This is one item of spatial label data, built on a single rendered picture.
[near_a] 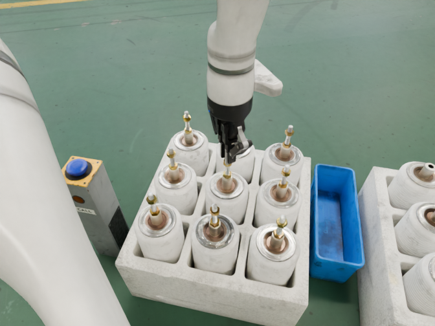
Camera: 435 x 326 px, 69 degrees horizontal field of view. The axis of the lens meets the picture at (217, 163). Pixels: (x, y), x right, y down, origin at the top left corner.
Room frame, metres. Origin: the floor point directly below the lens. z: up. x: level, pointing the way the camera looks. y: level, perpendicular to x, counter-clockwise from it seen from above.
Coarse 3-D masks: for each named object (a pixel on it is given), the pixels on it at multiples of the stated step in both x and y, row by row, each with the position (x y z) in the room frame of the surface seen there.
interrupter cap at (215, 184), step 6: (216, 174) 0.45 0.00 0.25; (222, 174) 0.45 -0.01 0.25; (234, 174) 0.45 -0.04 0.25; (210, 180) 0.44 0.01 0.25; (216, 180) 0.44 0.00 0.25; (234, 180) 0.44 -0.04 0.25; (240, 180) 0.44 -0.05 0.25; (210, 186) 0.42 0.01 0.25; (216, 186) 0.42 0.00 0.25; (234, 186) 0.42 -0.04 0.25; (240, 186) 0.42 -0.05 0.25; (216, 192) 0.40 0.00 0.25; (222, 192) 0.40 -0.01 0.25; (228, 192) 0.40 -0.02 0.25; (234, 192) 0.40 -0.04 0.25; (240, 192) 0.40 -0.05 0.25; (222, 198) 0.39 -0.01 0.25; (228, 198) 0.39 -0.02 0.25; (234, 198) 0.39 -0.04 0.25
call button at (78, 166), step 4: (72, 160) 0.43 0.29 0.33; (76, 160) 0.43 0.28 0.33; (80, 160) 0.43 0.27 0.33; (84, 160) 0.43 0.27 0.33; (68, 164) 0.42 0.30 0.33; (72, 164) 0.42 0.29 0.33; (76, 164) 0.42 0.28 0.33; (80, 164) 0.42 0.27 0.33; (84, 164) 0.42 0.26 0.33; (68, 168) 0.41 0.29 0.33; (72, 168) 0.41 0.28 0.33; (76, 168) 0.41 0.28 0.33; (80, 168) 0.41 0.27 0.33; (84, 168) 0.41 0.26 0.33; (68, 172) 0.40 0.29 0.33; (72, 172) 0.40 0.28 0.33; (76, 172) 0.40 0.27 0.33; (80, 172) 0.40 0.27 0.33; (84, 172) 0.41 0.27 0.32; (76, 176) 0.40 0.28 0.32
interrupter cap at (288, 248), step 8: (264, 232) 0.31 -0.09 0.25; (272, 232) 0.31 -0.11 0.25; (288, 232) 0.31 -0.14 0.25; (256, 240) 0.29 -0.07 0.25; (264, 240) 0.29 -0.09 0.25; (288, 240) 0.29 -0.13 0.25; (264, 248) 0.27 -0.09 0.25; (272, 248) 0.28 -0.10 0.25; (280, 248) 0.28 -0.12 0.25; (288, 248) 0.27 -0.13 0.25; (264, 256) 0.26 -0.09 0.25; (272, 256) 0.26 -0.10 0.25; (280, 256) 0.26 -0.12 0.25; (288, 256) 0.26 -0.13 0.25
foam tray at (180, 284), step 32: (256, 160) 0.56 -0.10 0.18; (256, 192) 0.46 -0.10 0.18; (192, 224) 0.37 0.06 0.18; (128, 256) 0.29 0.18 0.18; (192, 256) 0.31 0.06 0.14; (128, 288) 0.28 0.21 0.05; (160, 288) 0.26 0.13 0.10; (192, 288) 0.24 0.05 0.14; (224, 288) 0.23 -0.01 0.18; (256, 288) 0.23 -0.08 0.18; (288, 288) 0.23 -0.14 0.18; (256, 320) 0.21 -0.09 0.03; (288, 320) 0.20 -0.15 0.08
